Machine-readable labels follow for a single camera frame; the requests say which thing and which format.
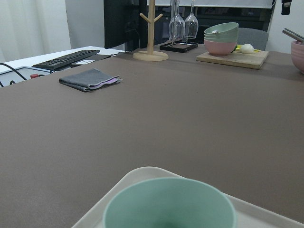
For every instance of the green cup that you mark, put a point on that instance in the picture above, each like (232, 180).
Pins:
(170, 203)

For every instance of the cream rabbit tray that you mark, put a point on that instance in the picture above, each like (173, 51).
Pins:
(248, 215)

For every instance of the black tray with glasses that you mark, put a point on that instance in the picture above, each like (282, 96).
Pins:
(178, 46)

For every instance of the wooden mug tree stand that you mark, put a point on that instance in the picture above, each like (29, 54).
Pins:
(150, 54)

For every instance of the grey folded cloth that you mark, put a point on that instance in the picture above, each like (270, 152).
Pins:
(89, 80)

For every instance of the left wine glass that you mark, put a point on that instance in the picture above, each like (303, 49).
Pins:
(177, 24)

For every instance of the wine glass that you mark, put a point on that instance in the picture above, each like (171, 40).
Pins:
(191, 24)
(177, 24)

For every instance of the pink bowl under stack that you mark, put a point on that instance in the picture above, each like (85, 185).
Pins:
(219, 48)

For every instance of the black monitor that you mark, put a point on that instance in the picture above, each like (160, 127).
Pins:
(123, 24)

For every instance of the right wine glass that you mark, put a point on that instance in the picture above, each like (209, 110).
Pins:
(191, 24)

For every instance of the black keyboard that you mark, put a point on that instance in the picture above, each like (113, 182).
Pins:
(63, 61)

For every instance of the stacked green bowls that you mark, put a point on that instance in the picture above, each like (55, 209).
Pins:
(225, 32)

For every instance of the white garlic bulb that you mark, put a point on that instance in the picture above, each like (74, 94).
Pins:
(246, 49)

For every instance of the wooden cutting board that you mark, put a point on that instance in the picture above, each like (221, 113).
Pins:
(237, 59)

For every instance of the pink ribbed bowl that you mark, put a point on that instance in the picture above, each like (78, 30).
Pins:
(297, 55)

